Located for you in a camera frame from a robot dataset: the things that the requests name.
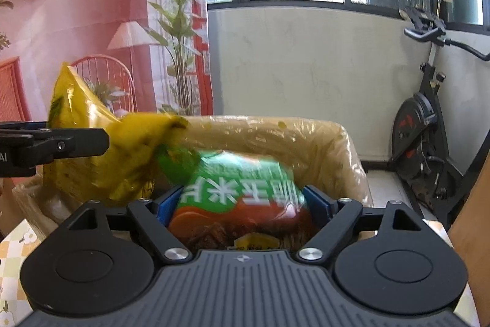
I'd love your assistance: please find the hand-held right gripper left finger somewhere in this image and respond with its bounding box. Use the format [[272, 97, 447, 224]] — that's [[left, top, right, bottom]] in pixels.
[[66, 185, 194, 263]]

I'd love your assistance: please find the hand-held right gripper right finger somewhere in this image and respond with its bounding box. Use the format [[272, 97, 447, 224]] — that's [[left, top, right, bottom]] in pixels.
[[295, 185, 425, 262]]

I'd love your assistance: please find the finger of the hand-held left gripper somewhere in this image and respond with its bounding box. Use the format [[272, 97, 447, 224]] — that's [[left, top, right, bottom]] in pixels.
[[0, 121, 53, 133], [15, 127, 110, 167]]

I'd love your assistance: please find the yellow snack bag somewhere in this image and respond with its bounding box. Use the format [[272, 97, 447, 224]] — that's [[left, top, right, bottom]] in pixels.
[[42, 62, 192, 209]]

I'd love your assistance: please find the cardboard box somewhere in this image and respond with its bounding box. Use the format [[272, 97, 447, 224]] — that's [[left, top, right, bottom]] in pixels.
[[11, 114, 375, 247]]

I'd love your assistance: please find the green and orange snack bag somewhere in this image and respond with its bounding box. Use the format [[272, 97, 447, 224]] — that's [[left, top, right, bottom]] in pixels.
[[155, 145, 314, 252]]

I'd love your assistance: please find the checked flower tablecloth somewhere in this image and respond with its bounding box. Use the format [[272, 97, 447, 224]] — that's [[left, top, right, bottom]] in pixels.
[[0, 220, 43, 327]]

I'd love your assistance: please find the black exercise bike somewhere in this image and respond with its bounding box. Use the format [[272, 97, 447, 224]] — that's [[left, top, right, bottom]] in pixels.
[[390, 5, 490, 232]]

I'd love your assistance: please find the brown wooden board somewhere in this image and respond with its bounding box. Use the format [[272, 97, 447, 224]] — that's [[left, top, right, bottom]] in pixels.
[[448, 154, 490, 327]]

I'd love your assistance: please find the printed wall cloth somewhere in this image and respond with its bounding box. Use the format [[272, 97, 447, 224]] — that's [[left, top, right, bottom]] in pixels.
[[0, 0, 214, 121]]

